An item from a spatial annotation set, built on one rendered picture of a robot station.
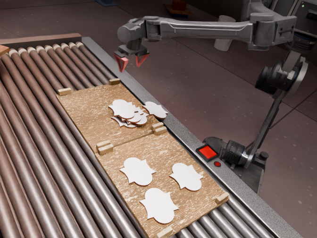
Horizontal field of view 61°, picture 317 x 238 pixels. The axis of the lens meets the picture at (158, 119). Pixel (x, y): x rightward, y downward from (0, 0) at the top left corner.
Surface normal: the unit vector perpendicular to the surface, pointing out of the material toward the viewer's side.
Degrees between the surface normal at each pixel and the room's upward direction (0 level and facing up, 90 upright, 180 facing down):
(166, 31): 89
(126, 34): 90
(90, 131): 0
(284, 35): 78
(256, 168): 0
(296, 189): 0
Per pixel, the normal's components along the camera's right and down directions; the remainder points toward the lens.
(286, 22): 0.39, 0.47
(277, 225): 0.19, -0.76
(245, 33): -0.37, 0.51
